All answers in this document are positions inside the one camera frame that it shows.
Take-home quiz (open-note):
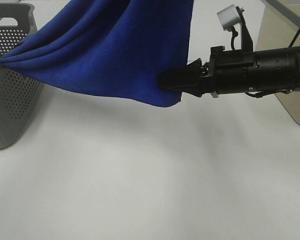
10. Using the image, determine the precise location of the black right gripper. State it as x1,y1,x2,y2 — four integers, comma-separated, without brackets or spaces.
157,46,257,96

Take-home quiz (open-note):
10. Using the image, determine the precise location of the blue microfibre towel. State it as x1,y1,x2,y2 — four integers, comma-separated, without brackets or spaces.
0,0,194,108

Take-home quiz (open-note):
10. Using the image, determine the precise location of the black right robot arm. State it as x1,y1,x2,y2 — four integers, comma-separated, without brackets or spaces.
157,46,300,98

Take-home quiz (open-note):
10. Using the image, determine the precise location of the beige storage box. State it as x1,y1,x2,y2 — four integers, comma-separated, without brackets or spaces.
256,0,300,125

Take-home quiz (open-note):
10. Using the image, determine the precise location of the grey perforated plastic basket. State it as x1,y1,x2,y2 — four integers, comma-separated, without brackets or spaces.
0,2,44,150

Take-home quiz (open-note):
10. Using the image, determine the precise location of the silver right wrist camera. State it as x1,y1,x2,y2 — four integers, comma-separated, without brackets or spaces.
217,4,253,52

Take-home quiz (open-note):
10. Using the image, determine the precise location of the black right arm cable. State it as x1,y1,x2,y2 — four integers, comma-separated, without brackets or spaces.
289,21,300,48

